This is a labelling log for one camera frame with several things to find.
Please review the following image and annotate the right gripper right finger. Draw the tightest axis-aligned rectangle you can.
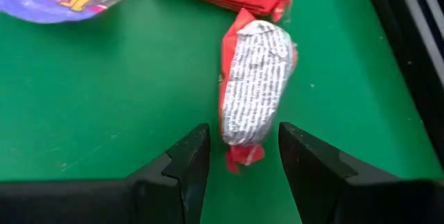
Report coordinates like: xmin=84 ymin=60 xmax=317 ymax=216
xmin=278 ymin=121 xmax=444 ymax=224

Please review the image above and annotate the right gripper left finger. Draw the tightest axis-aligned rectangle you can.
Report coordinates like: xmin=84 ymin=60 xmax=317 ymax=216
xmin=0 ymin=123 xmax=212 ymax=224

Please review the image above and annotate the red white candy wrapper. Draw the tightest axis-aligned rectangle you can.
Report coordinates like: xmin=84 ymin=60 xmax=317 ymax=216
xmin=218 ymin=8 xmax=298 ymax=175

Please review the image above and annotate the black table frame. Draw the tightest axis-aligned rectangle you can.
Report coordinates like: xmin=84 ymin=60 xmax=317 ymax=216
xmin=360 ymin=0 xmax=444 ymax=169

